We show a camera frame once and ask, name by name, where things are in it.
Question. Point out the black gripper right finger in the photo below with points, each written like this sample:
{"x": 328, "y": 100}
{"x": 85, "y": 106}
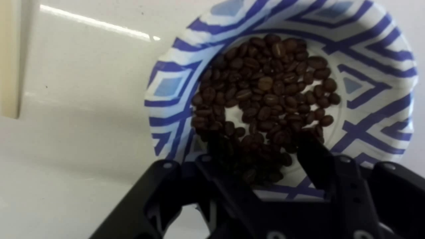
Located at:
{"x": 389, "y": 203}

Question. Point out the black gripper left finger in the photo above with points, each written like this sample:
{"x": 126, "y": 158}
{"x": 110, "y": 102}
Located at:
{"x": 176, "y": 207}

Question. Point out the blue white patterned paper bowl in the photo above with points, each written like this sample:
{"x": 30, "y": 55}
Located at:
{"x": 176, "y": 88}

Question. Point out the large coffee bean pile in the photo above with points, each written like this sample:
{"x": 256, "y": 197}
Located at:
{"x": 269, "y": 84}

